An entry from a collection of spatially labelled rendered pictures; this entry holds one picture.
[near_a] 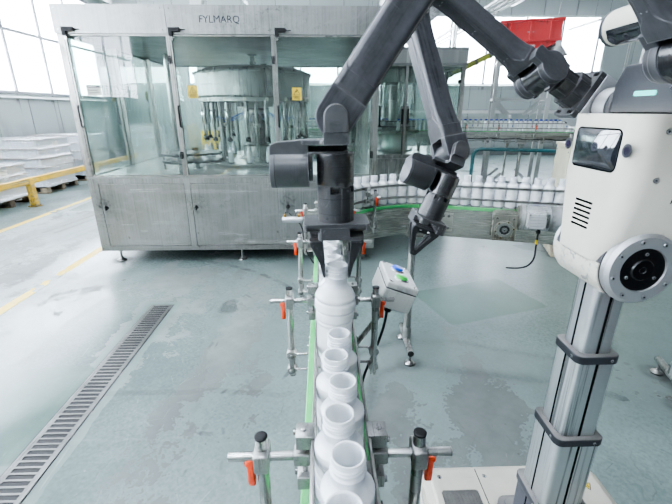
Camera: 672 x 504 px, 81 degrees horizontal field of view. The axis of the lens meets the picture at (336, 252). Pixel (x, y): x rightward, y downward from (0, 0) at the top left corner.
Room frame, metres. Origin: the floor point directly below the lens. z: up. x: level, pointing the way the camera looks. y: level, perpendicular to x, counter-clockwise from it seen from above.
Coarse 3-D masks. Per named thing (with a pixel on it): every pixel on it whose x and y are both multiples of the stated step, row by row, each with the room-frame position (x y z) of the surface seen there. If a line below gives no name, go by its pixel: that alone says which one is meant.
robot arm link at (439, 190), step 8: (440, 168) 0.89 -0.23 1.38; (440, 176) 0.88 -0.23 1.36; (448, 176) 0.87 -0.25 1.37; (456, 176) 0.88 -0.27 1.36; (432, 184) 0.89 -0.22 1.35; (440, 184) 0.87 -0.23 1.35; (448, 184) 0.87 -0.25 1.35; (456, 184) 0.88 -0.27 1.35; (432, 192) 0.89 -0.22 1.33; (440, 192) 0.87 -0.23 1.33; (448, 192) 0.87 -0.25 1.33
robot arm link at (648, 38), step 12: (636, 0) 0.64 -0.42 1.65; (648, 0) 0.63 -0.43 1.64; (660, 0) 0.62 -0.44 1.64; (636, 12) 0.66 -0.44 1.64; (648, 12) 0.63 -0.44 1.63; (660, 12) 0.62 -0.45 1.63; (648, 24) 0.65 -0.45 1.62; (660, 24) 0.63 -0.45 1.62; (648, 36) 0.66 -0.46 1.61; (660, 36) 0.64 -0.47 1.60; (648, 48) 0.68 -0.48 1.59; (648, 60) 0.68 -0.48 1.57; (648, 72) 0.68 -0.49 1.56
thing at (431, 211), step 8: (424, 200) 0.89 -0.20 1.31; (432, 200) 0.87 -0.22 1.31; (440, 200) 0.87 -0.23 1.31; (448, 200) 0.88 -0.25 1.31; (424, 208) 0.88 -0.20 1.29; (432, 208) 0.87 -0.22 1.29; (440, 208) 0.87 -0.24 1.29; (424, 216) 0.87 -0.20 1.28; (432, 216) 0.87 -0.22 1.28; (440, 216) 0.87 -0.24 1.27; (424, 224) 0.85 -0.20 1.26; (440, 224) 0.85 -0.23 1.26
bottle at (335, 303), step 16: (336, 272) 0.60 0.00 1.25; (320, 288) 0.61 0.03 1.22; (336, 288) 0.59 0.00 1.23; (320, 304) 0.59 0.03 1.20; (336, 304) 0.58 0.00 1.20; (352, 304) 0.60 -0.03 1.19; (320, 320) 0.59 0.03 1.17; (336, 320) 0.58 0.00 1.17; (352, 320) 0.61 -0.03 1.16; (320, 336) 0.59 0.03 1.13; (320, 352) 0.60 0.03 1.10
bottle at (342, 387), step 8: (336, 376) 0.45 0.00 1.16; (344, 376) 0.45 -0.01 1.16; (352, 376) 0.44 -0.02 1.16; (328, 384) 0.44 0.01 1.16; (336, 384) 0.45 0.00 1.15; (344, 384) 0.45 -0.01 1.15; (352, 384) 0.44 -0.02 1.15; (328, 392) 0.43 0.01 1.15; (336, 392) 0.42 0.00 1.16; (344, 392) 0.42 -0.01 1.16; (352, 392) 0.42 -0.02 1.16; (328, 400) 0.43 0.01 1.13; (336, 400) 0.42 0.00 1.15; (344, 400) 0.42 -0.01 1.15; (352, 400) 0.42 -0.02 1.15; (360, 408) 0.43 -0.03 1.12; (360, 416) 0.42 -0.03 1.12; (360, 424) 0.42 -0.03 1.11; (360, 432) 0.42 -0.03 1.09
